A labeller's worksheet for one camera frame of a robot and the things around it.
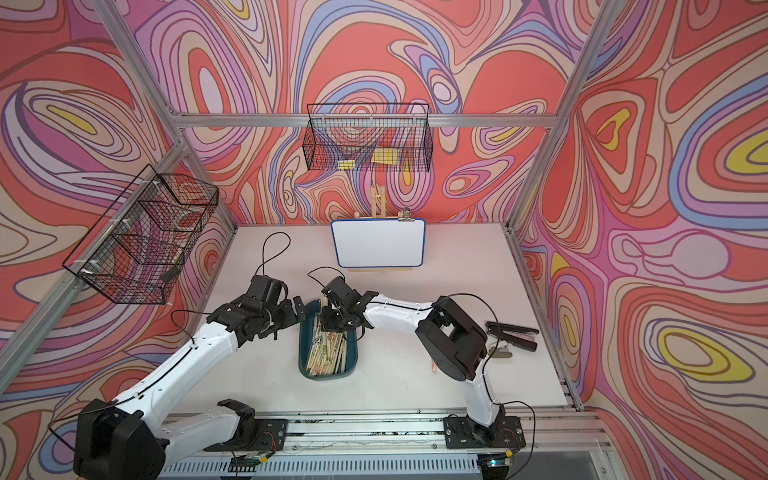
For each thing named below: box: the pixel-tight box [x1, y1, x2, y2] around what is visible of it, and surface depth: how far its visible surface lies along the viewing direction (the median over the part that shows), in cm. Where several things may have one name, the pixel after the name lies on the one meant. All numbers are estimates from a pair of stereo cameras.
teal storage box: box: [298, 300, 359, 381], surface depth 86 cm
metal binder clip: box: [398, 207, 415, 222], surface depth 90 cm
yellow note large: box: [371, 147, 399, 165], surface depth 92 cm
